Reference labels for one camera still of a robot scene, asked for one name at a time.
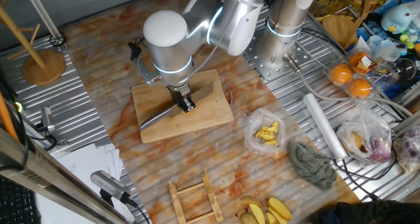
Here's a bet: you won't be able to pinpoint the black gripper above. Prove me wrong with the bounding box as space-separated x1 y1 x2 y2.
167 83 198 114

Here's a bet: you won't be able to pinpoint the steel kitchen cleaver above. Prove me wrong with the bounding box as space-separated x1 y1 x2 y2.
139 81 215 131

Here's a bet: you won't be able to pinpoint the wooden cutting board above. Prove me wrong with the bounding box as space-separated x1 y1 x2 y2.
131 68 235 145

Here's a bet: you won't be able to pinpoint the orange marble pattern mat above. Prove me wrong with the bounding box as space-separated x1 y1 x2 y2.
60 0 361 224

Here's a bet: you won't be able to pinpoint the clear plastic bag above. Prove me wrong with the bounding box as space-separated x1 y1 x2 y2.
243 107 288 155

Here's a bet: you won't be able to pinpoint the pile of potato slices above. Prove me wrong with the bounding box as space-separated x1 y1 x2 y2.
255 120 279 146

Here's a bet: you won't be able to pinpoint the wooden knife rack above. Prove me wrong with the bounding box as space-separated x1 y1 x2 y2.
167 167 224 224

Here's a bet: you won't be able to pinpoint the stack of white papers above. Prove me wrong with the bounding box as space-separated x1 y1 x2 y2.
35 143 136 224

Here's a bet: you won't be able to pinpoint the bananas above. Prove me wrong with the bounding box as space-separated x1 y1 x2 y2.
267 196 293 221

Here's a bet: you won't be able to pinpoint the grey green cloth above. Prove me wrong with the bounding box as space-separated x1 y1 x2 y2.
287 141 338 191

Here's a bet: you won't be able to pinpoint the wooden stand with round base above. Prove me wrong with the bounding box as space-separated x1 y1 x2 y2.
0 0 67 87

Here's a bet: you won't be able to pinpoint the white plastic wrap roll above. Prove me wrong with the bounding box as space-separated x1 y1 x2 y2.
302 93 348 162

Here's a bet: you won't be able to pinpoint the orange fruit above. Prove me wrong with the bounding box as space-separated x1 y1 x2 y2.
347 78 373 99
329 63 353 85

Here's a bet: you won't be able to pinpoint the white stand legs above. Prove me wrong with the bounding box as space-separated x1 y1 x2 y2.
21 0 68 48

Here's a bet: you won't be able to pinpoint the round wooden plate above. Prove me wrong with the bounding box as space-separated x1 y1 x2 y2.
322 14 359 50

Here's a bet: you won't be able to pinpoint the potato inside bag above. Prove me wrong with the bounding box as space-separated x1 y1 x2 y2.
346 131 363 150

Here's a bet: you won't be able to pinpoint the orange pole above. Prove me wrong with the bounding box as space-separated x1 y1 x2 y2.
0 91 20 142

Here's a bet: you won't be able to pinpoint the orange with label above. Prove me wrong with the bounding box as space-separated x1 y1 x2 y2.
347 51 372 71

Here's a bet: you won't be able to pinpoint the plastic bag of vegetables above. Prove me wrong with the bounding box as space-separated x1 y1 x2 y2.
337 106 394 166

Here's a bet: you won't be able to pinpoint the black keyboard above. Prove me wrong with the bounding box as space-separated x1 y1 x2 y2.
0 176 42 224

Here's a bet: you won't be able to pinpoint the clear plastic fruit tray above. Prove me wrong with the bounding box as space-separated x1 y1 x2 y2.
324 46 396 102

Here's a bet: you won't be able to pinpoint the purple onion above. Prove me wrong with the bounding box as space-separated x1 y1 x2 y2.
366 137 393 164

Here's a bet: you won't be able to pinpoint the clear measuring cup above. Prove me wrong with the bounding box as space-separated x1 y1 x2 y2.
366 35 408 63

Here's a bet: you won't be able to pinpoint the dark fabric garment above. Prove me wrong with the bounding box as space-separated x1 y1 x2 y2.
306 200 420 224

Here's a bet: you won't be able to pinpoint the blue cloth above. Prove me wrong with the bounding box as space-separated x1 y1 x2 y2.
356 0 420 99

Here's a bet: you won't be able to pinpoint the glass bowl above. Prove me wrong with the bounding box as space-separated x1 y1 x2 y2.
392 57 418 83

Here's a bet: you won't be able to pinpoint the blue plush toy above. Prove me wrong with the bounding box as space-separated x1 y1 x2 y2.
380 3 415 35

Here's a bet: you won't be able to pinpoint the plastic bag with purple vegetables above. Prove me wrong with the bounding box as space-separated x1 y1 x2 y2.
392 125 420 175

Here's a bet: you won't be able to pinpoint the silver camera bracket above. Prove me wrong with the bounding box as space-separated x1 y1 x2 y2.
136 51 164 86

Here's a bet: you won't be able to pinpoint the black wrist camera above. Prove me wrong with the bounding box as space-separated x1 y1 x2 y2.
127 41 145 62

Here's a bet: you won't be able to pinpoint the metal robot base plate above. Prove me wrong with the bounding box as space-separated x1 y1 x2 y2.
241 5 312 82

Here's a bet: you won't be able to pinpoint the silver bar camera on mount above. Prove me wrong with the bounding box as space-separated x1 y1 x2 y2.
90 170 133 207

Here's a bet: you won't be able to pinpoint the grey hose with connector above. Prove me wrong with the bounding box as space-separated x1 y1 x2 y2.
282 52 415 117

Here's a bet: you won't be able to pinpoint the black camera cable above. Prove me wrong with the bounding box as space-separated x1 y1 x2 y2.
126 197 152 224
28 123 68 152

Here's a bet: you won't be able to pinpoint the aluminium frame bar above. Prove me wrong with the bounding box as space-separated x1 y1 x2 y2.
0 127 131 224

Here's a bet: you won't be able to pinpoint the black power cable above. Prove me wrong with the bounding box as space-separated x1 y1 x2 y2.
331 153 398 202

